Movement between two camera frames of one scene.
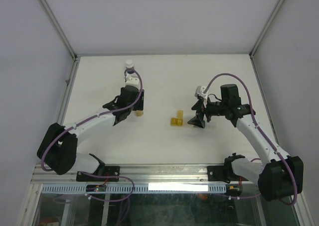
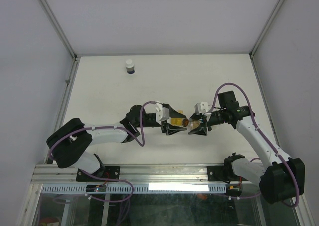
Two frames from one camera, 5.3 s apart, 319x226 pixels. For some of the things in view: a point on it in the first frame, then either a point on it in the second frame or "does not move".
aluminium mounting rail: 175,173 does not move
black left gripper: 139,105 to 168,129
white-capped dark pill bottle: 129,65 does not move
